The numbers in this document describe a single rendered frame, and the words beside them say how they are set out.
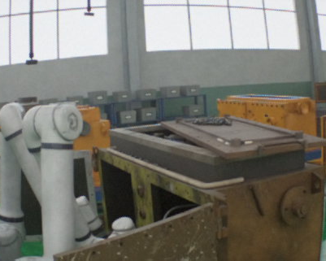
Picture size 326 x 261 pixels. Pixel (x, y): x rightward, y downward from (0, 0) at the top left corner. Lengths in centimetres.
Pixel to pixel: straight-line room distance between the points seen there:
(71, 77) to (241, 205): 986
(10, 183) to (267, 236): 122
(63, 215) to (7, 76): 970
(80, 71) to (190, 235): 1016
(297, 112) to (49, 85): 687
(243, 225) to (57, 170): 74
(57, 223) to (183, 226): 42
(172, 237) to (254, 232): 52
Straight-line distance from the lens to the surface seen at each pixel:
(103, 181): 302
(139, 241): 141
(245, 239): 192
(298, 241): 211
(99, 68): 1172
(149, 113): 1108
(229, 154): 178
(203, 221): 161
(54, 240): 165
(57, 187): 162
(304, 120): 603
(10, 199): 237
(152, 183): 222
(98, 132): 482
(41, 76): 1136
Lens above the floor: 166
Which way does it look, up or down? 6 degrees down
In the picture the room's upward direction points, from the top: 4 degrees counter-clockwise
